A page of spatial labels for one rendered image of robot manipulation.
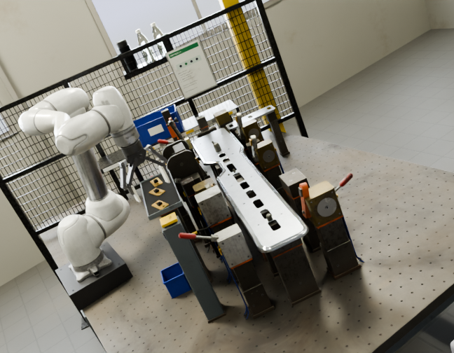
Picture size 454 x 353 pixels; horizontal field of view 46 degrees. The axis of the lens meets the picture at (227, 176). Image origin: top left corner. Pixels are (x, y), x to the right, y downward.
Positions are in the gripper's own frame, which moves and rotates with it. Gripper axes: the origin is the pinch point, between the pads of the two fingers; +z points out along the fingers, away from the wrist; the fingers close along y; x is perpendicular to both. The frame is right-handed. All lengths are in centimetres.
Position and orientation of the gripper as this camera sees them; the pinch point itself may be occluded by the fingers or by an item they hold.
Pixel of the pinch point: (152, 189)
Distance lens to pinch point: 201.6
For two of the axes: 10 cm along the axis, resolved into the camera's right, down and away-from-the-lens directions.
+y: 7.5, -5.2, 4.2
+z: 3.6, 8.4, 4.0
